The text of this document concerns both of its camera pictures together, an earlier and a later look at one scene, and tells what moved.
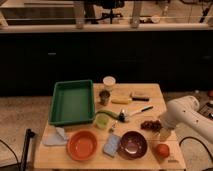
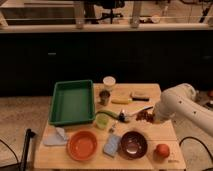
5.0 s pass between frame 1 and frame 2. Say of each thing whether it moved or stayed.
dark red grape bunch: moved
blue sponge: stayed
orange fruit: stayed
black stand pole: stayed
